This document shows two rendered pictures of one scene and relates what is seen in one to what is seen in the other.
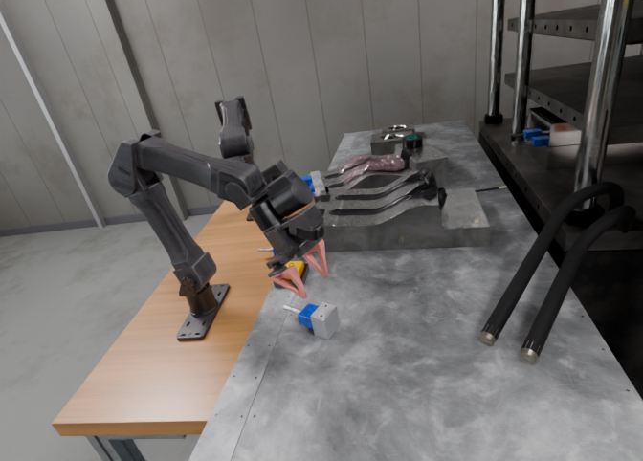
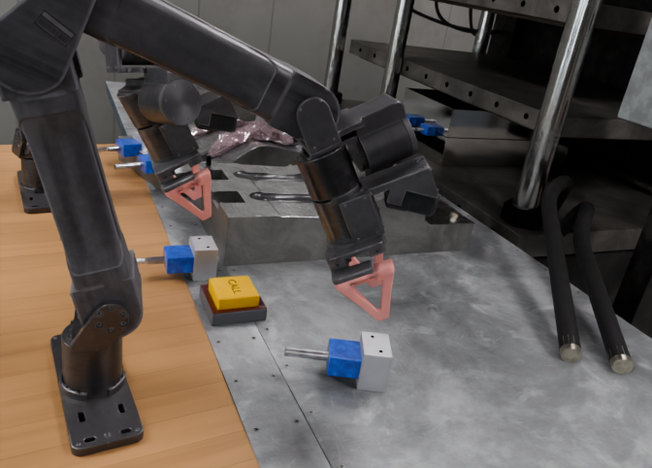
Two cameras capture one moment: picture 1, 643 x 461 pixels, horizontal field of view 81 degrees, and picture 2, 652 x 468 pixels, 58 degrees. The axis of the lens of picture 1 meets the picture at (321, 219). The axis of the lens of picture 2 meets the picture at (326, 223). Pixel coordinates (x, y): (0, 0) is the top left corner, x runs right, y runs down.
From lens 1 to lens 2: 57 cm
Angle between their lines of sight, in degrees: 38
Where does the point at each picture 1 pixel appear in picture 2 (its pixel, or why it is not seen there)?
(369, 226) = not seen: hidden behind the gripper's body
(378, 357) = (472, 400)
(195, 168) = (237, 59)
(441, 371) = (556, 401)
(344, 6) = not seen: outside the picture
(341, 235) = (286, 234)
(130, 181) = (61, 58)
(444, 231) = (425, 229)
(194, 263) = (130, 272)
